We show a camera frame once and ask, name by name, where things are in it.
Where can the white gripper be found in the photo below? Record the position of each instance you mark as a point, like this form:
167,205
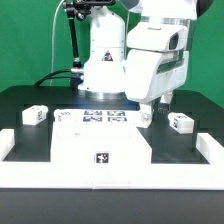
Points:
156,64

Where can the white square tabletop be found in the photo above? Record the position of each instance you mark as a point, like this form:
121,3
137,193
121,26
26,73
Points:
110,143

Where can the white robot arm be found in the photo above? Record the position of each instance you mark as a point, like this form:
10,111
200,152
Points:
104,72

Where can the AprilTag marker sheet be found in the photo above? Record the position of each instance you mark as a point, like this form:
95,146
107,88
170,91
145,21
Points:
104,116

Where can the white U-shaped fence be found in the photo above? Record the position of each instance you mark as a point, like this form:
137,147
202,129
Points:
101,176

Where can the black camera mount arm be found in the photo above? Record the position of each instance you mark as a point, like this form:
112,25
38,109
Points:
80,9

